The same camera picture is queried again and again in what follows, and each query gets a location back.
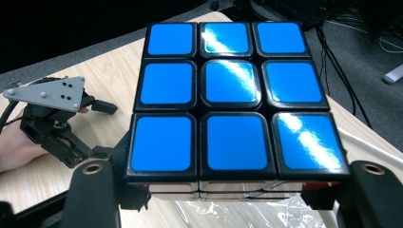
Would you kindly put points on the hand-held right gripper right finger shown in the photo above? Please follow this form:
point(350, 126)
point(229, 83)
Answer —
point(370, 196)

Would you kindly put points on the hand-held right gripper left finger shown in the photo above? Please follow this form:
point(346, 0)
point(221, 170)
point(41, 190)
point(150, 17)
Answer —
point(92, 196)

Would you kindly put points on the puzzle cube with coloured squares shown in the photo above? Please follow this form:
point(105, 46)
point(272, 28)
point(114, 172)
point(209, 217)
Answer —
point(234, 104)

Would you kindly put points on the clear plastic bag white trim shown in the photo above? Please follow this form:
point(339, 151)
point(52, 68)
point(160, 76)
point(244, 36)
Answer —
point(253, 217)

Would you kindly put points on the white metal desk frame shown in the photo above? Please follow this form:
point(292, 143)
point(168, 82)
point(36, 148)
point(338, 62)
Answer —
point(394, 75)

